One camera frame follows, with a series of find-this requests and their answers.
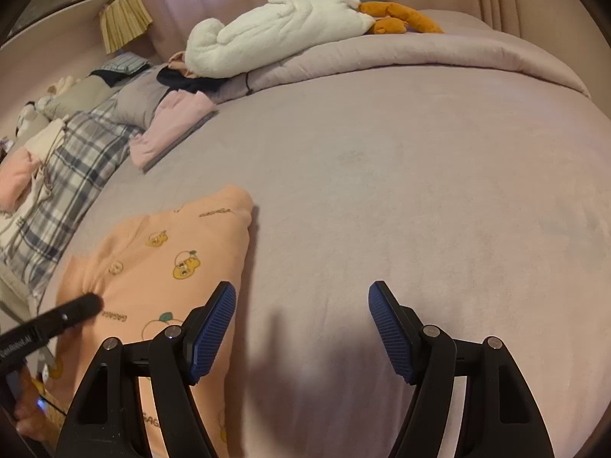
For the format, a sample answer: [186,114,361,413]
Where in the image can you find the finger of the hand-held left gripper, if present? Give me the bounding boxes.
[34,293,103,339]

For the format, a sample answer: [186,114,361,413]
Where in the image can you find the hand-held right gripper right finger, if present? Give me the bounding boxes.
[367,281,557,458]

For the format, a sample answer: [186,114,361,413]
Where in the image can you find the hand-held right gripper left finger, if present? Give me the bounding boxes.
[55,281,238,458]

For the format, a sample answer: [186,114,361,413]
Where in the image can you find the orange printed baby garment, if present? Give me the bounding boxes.
[31,184,254,458]

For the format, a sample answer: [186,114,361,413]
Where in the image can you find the person's left hand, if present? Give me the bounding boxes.
[14,397,65,443]

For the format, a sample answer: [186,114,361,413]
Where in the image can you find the pink rolled cloth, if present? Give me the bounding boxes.
[0,147,44,213]

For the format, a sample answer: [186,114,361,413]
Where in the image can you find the white cloth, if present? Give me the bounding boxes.
[0,118,68,249]

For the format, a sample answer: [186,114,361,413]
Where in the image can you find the pink folded cloth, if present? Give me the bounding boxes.
[130,92,219,170]

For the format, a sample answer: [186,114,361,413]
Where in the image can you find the white plush toys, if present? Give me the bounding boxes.
[14,75,82,139]

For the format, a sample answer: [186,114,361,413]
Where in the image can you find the beige pillow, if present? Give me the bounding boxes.
[45,75,122,122]

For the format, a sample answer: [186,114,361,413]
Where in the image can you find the grey pillow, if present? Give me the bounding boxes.
[116,74,173,129]

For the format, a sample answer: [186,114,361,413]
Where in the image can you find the dark folded cloth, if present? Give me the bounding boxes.
[90,68,127,89]

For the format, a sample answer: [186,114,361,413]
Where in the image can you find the dark navy cloth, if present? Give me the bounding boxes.
[157,66,230,94]

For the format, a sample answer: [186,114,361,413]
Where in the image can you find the blue striped pillow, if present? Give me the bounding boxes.
[100,52,152,74]

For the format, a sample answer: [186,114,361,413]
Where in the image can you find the grey comforter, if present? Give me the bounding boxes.
[210,8,593,106]

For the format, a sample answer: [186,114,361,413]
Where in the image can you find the yellow pleated cloth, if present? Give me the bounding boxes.
[99,0,154,55]

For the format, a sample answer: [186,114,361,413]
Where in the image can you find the white goose plush toy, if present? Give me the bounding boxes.
[184,0,445,79]

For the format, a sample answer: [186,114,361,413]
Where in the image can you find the curved wall shelf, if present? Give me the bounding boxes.
[0,0,115,53]

